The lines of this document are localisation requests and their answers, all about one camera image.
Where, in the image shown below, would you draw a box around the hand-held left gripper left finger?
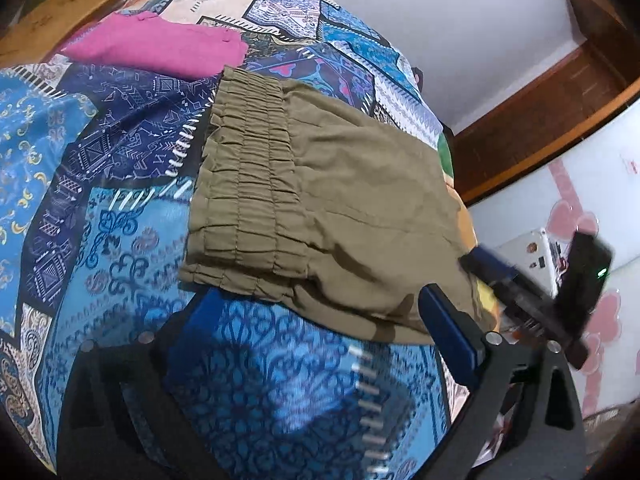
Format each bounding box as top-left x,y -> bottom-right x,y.
56,287 -> 227,480

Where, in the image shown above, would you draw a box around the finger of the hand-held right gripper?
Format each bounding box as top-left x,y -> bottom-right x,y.
458,246 -> 522,288

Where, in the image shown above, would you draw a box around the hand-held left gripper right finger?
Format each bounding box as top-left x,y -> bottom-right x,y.
417,282 -> 591,480

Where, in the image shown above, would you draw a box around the olive green pants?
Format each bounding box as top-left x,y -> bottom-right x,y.
178,65 -> 498,346

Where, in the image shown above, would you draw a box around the white box with stickers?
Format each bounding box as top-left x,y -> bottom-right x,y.
492,228 -> 563,301

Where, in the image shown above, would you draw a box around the white cabinet with pink hearts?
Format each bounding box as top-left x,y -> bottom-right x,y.
467,110 -> 640,426

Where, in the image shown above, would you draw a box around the blue patchwork printed bedspread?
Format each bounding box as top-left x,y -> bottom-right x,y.
0,0 -> 501,480

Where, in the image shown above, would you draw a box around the brown wooden furniture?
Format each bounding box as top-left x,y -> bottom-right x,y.
450,0 -> 640,206

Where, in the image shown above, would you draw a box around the folded pink cloth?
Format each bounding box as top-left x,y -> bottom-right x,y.
60,11 -> 249,79

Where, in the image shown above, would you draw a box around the brown wooden headboard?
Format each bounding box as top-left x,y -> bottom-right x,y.
0,0 -> 132,68

